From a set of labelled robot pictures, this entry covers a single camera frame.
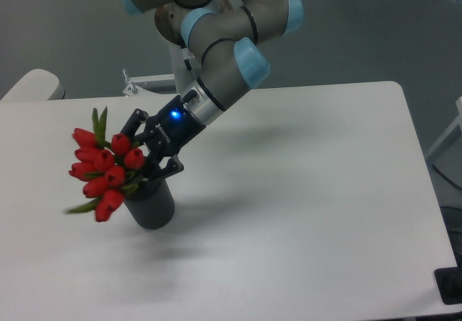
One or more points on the dark grey ribbed vase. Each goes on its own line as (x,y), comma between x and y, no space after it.
(151,205)

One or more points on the red tulip bouquet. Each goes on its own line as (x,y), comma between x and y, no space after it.
(109,169)

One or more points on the white chair backrest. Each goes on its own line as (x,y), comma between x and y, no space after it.
(36,85)

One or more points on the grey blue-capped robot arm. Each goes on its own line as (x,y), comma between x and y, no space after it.
(225,43)

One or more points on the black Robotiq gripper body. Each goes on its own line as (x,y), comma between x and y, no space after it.
(168,131)

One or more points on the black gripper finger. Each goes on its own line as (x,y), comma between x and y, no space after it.
(135,120)
(153,171)

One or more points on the black device at table edge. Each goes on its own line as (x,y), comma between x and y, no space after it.
(449,284)

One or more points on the white furniture frame right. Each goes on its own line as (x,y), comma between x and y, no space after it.
(443,142)

